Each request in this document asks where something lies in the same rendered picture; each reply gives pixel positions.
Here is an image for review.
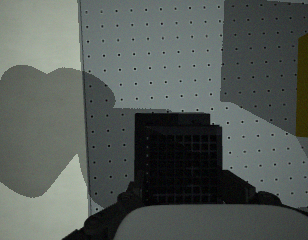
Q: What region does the yellow box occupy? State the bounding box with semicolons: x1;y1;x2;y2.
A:
296;33;308;138

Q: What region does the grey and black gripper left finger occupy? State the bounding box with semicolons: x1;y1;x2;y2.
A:
61;170;146;240

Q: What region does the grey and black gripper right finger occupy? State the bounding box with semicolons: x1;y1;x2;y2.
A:
222;170;308;216

